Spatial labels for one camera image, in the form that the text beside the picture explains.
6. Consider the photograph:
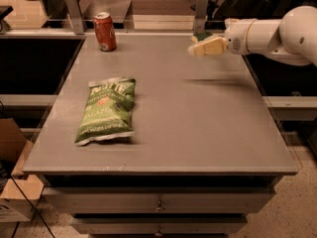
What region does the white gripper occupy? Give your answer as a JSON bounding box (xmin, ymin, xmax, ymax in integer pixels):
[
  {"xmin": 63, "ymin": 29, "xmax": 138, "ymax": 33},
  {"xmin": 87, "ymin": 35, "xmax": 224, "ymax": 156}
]
[{"xmin": 188, "ymin": 18, "xmax": 255, "ymax": 56}]

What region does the green and yellow sponge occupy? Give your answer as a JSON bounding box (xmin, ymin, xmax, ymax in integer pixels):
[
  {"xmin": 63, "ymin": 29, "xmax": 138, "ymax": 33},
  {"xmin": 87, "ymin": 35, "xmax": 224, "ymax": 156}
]
[{"xmin": 191, "ymin": 32, "xmax": 212, "ymax": 43}]

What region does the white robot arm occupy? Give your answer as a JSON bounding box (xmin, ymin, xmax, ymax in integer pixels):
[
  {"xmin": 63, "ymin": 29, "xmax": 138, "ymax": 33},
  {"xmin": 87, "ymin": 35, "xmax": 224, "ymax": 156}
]
[{"xmin": 188, "ymin": 6, "xmax": 317, "ymax": 65}]

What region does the green jalapeno chip bag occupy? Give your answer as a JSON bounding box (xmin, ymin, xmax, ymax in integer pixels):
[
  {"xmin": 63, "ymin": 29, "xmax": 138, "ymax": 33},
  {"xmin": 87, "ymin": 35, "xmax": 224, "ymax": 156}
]
[{"xmin": 75, "ymin": 77, "xmax": 136, "ymax": 146}]

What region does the orange soda can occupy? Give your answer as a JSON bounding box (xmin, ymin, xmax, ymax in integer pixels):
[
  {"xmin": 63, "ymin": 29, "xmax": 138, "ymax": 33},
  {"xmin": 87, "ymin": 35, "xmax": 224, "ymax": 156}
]
[{"xmin": 93, "ymin": 12, "xmax": 117, "ymax": 52}]

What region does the lower cabinet drawer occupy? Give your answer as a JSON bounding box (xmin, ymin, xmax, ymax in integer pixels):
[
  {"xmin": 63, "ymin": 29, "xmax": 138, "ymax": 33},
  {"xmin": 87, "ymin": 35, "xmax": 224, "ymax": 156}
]
[{"xmin": 71, "ymin": 214, "xmax": 247, "ymax": 236}]

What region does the cabinet drawer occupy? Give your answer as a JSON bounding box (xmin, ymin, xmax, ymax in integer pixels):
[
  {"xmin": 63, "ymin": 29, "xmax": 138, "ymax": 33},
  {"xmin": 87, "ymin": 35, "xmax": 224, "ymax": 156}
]
[
  {"xmin": 43, "ymin": 187, "xmax": 275, "ymax": 214},
  {"xmin": 71, "ymin": 214, "xmax": 247, "ymax": 236}
]

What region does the upper cabinet drawer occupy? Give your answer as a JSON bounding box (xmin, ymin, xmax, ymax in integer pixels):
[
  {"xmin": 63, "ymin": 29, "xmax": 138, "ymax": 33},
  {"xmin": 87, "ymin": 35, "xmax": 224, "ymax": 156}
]
[{"xmin": 43, "ymin": 187, "xmax": 275, "ymax": 214}]

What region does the cardboard box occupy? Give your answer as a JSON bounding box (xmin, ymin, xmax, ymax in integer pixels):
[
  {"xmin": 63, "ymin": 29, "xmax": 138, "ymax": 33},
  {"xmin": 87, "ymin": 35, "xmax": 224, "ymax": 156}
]
[{"xmin": 0, "ymin": 118, "xmax": 44, "ymax": 222}]

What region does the right metal bracket post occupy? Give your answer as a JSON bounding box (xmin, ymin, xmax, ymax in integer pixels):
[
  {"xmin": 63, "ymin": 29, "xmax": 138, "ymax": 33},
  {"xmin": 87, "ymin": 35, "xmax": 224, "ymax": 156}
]
[{"xmin": 193, "ymin": 0, "xmax": 209, "ymax": 34}]

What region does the metal bracket post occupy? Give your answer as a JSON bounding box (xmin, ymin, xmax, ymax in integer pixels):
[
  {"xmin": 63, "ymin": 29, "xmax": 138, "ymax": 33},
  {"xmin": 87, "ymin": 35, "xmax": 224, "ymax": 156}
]
[
  {"xmin": 193, "ymin": 0, "xmax": 209, "ymax": 34},
  {"xmin": 65, "ymin": 0, "xmax": 85, "ymax": 35}
]

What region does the left metal bracket post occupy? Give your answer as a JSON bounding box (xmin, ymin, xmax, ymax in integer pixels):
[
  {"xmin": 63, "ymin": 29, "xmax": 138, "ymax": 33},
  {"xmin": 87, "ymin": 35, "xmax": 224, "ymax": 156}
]
[{"xmin": 65, "ymin": 0, "xmax": 85, "ymax": 35}]

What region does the black cable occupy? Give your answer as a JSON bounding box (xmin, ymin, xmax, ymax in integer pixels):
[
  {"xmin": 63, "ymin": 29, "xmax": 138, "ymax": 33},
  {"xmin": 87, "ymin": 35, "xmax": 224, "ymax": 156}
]
[{"xmin": 0, "ymin": 159, "xmax": 53, "ymax": 238}]

